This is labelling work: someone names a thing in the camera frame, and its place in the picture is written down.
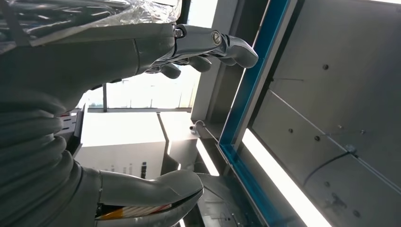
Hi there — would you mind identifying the ceiling light strip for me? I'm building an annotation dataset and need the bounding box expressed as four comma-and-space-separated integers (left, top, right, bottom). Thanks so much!
195, 138, 220, 177
241, 128, 333, 227

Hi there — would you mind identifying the blue ceiling beam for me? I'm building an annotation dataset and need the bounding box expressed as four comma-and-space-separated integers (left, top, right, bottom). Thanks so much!
218, 0, 292, 227

